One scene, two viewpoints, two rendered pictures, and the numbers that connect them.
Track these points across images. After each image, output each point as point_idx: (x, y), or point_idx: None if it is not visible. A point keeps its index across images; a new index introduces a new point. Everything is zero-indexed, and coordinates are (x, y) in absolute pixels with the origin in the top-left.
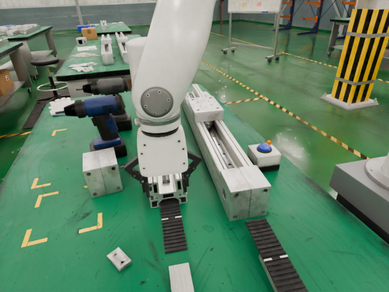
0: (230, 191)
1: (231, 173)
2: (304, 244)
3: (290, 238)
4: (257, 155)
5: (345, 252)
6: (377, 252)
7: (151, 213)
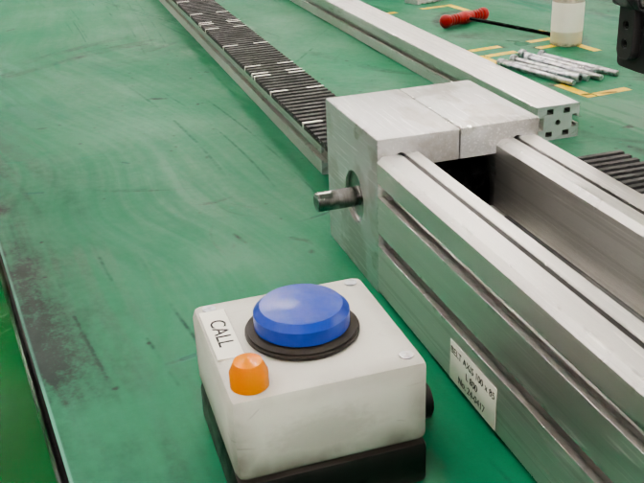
0: (470, 80)
1: (483, 111)
2: (235, 194)
3: (270, 198)
4: (354, 287)
5: (130, 191)
6: (44, 196)
7: None
